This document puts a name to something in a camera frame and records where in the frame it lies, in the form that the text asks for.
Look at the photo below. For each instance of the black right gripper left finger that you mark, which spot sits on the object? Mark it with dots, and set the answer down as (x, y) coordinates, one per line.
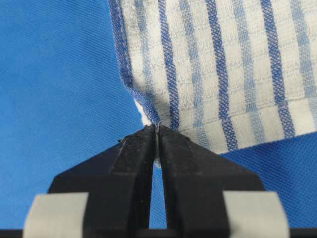
(118, 182)

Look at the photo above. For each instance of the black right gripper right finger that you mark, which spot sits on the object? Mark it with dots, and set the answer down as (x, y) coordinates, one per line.
(194, 180)

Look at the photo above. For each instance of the white blue striped towel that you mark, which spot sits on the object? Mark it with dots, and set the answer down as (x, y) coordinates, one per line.
(228, 74)

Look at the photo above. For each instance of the blue table cloth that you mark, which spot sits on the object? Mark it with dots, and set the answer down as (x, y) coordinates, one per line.
(62, 100)

